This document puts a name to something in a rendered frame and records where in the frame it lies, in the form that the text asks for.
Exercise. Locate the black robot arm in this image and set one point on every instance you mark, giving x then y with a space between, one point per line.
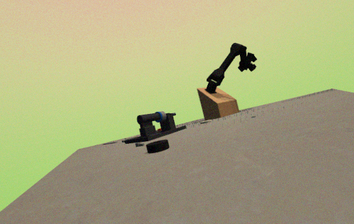
218 75

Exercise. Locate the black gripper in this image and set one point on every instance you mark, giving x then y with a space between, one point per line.
241 68

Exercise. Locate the black short cylinder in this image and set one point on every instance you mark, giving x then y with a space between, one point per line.
157 146

